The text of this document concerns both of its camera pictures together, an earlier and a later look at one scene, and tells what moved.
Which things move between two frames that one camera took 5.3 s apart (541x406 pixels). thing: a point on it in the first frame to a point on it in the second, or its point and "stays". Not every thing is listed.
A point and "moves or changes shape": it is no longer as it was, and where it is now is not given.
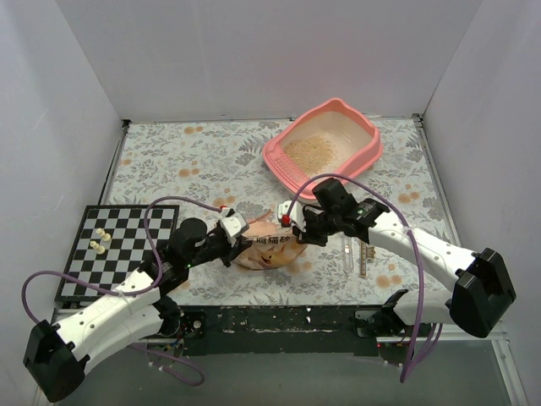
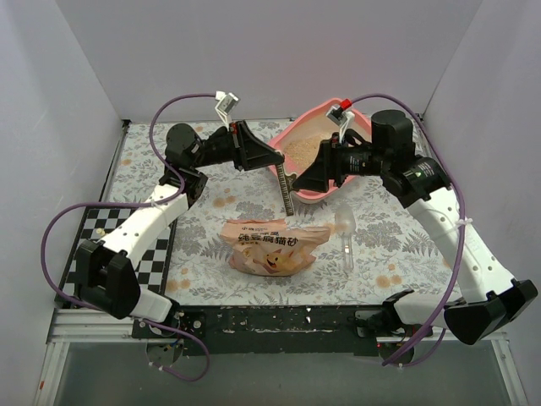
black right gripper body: [307, 226] to [328, 162]
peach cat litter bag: [273, 246] moves or changes shape
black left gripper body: [228, 246] to [240, 145]
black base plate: [289, 331] stays
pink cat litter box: [333, 139] stays
